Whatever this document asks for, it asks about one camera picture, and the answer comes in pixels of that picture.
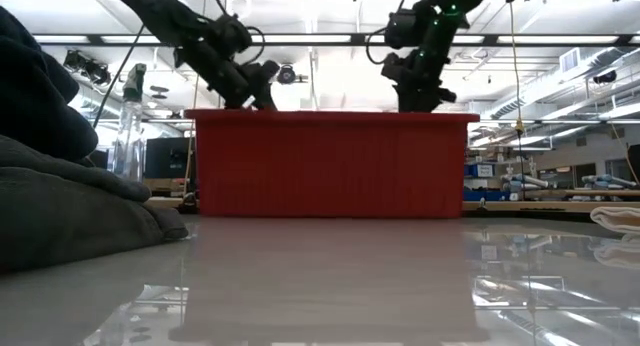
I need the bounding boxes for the red plastic laundry basket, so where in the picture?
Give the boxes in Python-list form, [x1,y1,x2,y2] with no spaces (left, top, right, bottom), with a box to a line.
[184,109,480,219]

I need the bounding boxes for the black overhead camera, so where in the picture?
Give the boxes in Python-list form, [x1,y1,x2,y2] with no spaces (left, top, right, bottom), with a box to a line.
[276,63,309,86]

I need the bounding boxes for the clear spray bottle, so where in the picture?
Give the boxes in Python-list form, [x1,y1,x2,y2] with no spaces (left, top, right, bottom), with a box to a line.
[112,63,149,182]

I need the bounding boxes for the dark grey pants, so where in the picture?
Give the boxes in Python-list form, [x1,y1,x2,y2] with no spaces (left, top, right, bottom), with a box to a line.
[0,133,190,273]

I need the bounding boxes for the black track light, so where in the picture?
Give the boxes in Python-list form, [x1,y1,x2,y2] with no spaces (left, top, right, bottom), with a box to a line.
[62,49,112,87]

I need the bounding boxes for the black monitor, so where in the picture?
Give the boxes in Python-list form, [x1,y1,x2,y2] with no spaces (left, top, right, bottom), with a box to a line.
[144,136,197,181]

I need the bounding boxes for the blue storage bin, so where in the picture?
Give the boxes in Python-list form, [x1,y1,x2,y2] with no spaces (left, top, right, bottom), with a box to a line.
[464,163,496,180]

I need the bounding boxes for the cream canvas tote bag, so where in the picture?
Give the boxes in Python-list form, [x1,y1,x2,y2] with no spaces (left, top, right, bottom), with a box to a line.
[589,205,640,236]

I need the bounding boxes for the long black cable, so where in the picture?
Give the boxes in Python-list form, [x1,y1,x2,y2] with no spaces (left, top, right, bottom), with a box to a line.
[92,23,146,130]

